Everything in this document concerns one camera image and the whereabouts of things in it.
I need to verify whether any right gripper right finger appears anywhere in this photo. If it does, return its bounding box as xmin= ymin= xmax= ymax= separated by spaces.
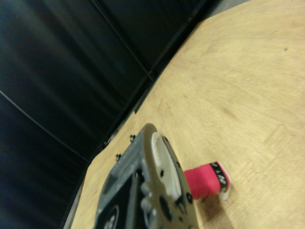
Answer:
xmin=163 ymin=135 xmax=194 ymax=210

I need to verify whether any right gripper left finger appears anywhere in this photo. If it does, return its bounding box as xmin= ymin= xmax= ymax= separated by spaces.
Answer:
xmin=111 ymin=123 xmax=199 ymax=229

